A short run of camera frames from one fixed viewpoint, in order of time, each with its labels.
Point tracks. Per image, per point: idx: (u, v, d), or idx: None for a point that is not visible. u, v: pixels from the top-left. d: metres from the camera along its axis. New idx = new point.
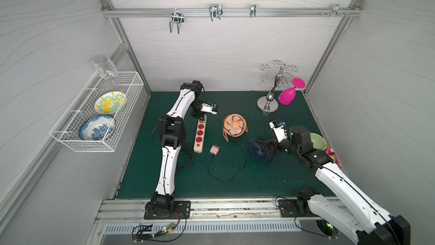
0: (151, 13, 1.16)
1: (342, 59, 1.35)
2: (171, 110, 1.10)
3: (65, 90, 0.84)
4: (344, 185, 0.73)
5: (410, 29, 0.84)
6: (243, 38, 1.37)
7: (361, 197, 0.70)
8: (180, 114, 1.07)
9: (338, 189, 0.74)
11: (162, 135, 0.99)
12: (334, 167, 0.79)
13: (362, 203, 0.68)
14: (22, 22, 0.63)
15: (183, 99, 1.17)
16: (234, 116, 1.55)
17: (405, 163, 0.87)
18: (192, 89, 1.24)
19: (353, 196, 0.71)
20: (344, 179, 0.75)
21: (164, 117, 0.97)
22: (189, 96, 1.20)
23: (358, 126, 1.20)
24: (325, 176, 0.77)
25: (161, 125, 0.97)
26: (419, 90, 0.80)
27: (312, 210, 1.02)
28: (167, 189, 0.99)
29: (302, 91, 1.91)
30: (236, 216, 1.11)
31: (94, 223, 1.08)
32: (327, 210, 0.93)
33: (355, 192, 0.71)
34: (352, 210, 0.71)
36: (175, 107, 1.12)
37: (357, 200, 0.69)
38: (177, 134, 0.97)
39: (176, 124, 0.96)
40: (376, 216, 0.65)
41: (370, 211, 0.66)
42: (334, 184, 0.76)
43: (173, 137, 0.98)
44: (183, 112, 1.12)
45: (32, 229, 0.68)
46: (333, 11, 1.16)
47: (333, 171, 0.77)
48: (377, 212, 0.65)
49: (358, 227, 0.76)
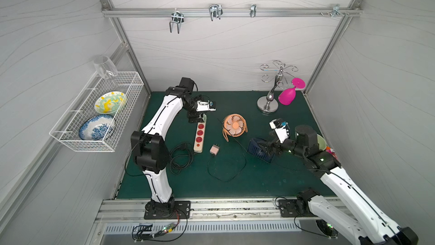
0: (151, 13, 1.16)
1: (342, 59, 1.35)
2: (148, 125, 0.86)
3: (65, 90, 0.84)
4: (352, 193, 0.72)
5: (410, 30, 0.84)
6: (243, 38, 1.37)
7: (370, 207, 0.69)
8: (160, 130, 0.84)
9: (346, 197, 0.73)
11: (137, 158, 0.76)
12: (341, 172, 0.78)
13: (370, 214, 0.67)
14: (23, 22, 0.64)
15: (166, 109, 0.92)
16: (234, 116, 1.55)
17: (405, 163, 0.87)
18: (179, 95, 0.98)
19: (361, 205, 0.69)
20: (352, 187, 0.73)
21: (137, 134, 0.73)
22: (175, 104, 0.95)
23: (358, 126, 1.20)
24: (333, 182, 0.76)
25: (133, 146, 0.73)
26: (420, 90, 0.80)
27: (314, 211, 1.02)
28: (162, 197, 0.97)
29: (302, 91, 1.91)
30: (236, 216, 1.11)
31: (94, 223, 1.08)
32: (327, 213, 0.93)
33: (363, 201, 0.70)
34: (358, 218, 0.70)
36: (154, 120, 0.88)
37: (366, 210, 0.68)
38: (154, 159, 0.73)
39: (153, 144, 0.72)
40: (385, 228, 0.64)
41: (378, 223, 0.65)
42: (341, 191, 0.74)
43: (150, 162, 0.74)
44: (165, 127, 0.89)
45: (32, 230, 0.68)
46: (333, 11, 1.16)
47: (341, 180, 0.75)
48: (386, 224, 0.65)
49: (361, 233, 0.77)
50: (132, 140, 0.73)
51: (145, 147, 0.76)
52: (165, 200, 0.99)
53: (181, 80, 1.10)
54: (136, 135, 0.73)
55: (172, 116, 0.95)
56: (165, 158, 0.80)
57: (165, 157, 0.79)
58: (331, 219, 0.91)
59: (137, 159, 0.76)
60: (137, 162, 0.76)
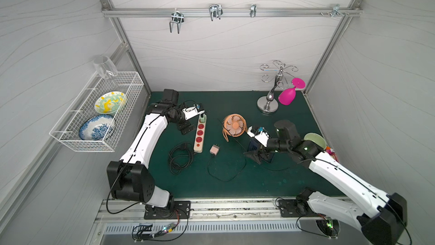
0: (151, 13, 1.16)
1: (342, 59, 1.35)
2: (127, 152, 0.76)
3: (66, 90, 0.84)
4: (339, 174, 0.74)
5: (410, 30, 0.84)
6: (243, 38, 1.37)
7: (358, 183, 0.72)
8: (140, 157, 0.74)
9: (335, 178, 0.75)
11: (116, 193, 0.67)
12: (326, 156, 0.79)
13: (361, 189, 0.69)
14: (23, 22, 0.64)
15: (148, 130, 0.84)
16: (234, 116, 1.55)
17: (406, 163, 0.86)
18: (162, 113, 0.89)
19: (351, 184, 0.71)
20: (338, 167, 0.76)
21: (115, 166, 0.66)
22: (158, 124, 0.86)
23: (358, 126, 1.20)
24: (320, 168, 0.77)
25: (112, 179, 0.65)
26: (420, 91, 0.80)
27: (315, 210, 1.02)
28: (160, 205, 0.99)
29: (302, 91, 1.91)
30: (236, 216, 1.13)
31: (94, 223, 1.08)
32: (327, 205, 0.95)
33: (352, 179, 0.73)
34: (352, 197, 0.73)
36: (134, 146, 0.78)
37: (355, 187, 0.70)
38: (137, 190, 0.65)
39: (134, 174, 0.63)
40: (376, 200, 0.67)
41: (370, 196, 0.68)
42: (330, 174, 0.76)
43: (134, 194, 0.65)
44: (148, 151, 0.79)
45: (32, 230, 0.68)
46: (333, 11, 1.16)
47: (327, 163, 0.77)
48: (376, 195, 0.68)
49: (357, 212, 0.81)
50: (110, 173, 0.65)
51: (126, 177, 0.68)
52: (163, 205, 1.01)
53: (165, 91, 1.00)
54: (112, 167, 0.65)
55: (156, 138, 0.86)
56: (150, 187, 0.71)
57: (150, 185, 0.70)
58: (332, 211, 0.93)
59: (118, 193, 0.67)
60: (117, 196, 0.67)
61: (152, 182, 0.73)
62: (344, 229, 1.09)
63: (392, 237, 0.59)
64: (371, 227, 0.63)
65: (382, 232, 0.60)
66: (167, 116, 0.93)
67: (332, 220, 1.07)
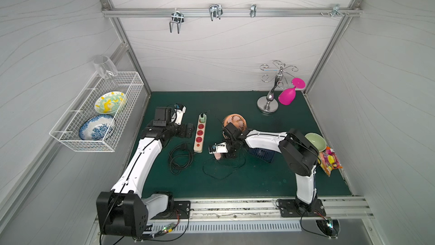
0: (150, 13, 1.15)
1: (342, 58, 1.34)
2: (119, 180, 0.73)
3: (66, 90, 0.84)
4: (260, 137, 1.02)
5: (411, 29, 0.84)
6: (243, 38, 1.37)
7: (270, 135, 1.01)
8: (133, 187, 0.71)
9: (260, 141, 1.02)
11: (106, 228, 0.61)
12: (252, 132, 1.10)
13: (271, 138, 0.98)
14: (22, 22, 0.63)
15: (142, 156, 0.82)
16: (234, 116, 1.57)
17: (405, 163, 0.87)
18: (157, 137, 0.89)
19: (265, 138, 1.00)
20: (259, 133, 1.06)
21: (106, 197, 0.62)
22: (152, 149, 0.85)
23: (358, 126, 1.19)
24: (251, 140, 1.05)
25: (101, 213, 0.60)
26: (419, 91, 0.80)
27: (308, 200, 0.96)
28: (162, 207, 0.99)
29: (302, 91, 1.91)
30: (236, 216, 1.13)
31: (94, 223, 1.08)
32: (298, 186, 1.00)
33: (265, 135, 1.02)
34: (276, 147, 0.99)
36: (127, 174, 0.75)
37: (268, 138, 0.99)
38: (129, 224, 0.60)
39: (127, 206, 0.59)
40: (279, 137, 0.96)
41: (276, 138, 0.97)
42: (257, 140, 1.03)
43: (126, 228, 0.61)
44: (141, 179, 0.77)
45: (33, 229, 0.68)
46: (333, 11, 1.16)
47: (251, 135, 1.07)
48: (279, 135, 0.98)
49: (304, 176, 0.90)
50: (98, 205, 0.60)
51: (116, 209, 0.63)
52: (163, 208, 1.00)
53: (157, 111, 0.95)
54: (103, 198, 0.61)
55: (149, 164, 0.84)
56: (144, 218, 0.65)
57: (144, 216, 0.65)
58: (305, 185, 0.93)
59: (107, 228, 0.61)
60: (107, 232, 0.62)
61: (146, 213, 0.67)
62: (343, 230, 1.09)
63: (297, 158, 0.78)
64: (288, 160, 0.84)
65: (291, 158, 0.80)
66: (161, 140, 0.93)
67: (332, 220, 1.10)
